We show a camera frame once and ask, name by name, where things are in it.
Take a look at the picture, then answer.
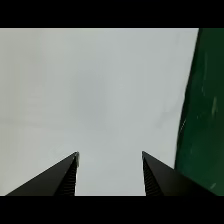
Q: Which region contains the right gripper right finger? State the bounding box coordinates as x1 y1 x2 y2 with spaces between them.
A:
141 150 224 197

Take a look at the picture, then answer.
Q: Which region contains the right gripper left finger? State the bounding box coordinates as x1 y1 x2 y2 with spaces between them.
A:
4 151 80 197

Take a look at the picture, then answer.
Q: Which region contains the white garment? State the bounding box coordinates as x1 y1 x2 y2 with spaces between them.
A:
0 27 200 197

